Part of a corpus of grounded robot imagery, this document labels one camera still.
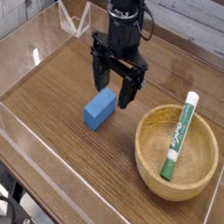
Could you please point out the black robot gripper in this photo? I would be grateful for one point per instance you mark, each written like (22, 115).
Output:
(119, 50)

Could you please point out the green dry erase marker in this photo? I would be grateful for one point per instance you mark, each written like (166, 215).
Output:
(179, 135)

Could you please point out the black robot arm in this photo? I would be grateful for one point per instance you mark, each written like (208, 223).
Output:
(127, 7)

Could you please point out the black metal table bracket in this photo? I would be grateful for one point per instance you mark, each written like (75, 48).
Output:
(22, 217)

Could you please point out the blue foam block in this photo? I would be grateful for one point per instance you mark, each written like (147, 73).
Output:
(99, 108)

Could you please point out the clear acrylic corner bracket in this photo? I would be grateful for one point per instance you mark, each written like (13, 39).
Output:
(74, 25)

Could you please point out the brown wooden bowl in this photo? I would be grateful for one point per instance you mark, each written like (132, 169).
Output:
(176, 163)

